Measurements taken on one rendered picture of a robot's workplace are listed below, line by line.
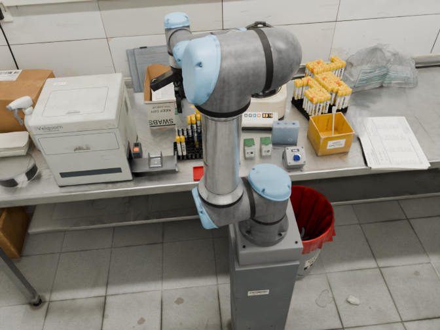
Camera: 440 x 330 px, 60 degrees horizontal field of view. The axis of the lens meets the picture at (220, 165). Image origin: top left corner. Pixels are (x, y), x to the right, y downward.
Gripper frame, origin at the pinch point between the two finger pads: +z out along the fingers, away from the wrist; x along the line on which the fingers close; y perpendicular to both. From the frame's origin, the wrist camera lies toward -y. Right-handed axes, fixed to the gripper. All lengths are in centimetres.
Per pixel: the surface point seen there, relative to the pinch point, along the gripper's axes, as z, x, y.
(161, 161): 15.1, -7.9, -8.4
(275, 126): 12.1, 6.0, 35.1
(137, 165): 18.2, -6.7, -17.8
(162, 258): 110, 9, -22
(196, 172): 21.9, -7.6, 4.0
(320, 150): 19, -1, 52
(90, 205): 83, 28, -61
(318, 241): 68, -10, 57
